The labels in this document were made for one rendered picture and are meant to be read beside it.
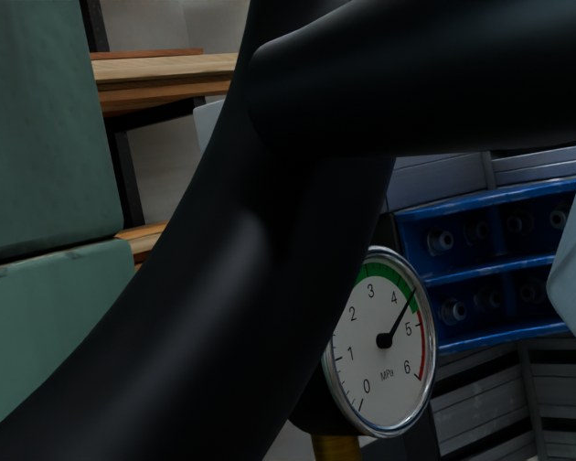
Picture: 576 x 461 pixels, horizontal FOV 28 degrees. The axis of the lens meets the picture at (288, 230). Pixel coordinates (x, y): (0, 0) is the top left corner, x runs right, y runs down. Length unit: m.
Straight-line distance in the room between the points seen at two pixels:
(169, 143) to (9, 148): 3.77
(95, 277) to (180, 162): 3.79
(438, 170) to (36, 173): 0.40
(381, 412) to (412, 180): 0.35
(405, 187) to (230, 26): 3.52
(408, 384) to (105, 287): 0.11
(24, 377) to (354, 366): 0.10
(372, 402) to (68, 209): 0.11
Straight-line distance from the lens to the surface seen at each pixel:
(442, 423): 0.72
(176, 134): 4.16
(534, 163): 0.73
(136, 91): 3.31
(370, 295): 0.38
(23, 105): 0.36
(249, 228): 0.15
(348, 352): 0.36
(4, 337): 0.35
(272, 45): 0.15
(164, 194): 4.06
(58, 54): 0.38
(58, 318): 0.36
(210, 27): 4.26
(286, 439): 0.44
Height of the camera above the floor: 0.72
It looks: 3 degrees down
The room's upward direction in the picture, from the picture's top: 11 degrees counter-clockwise
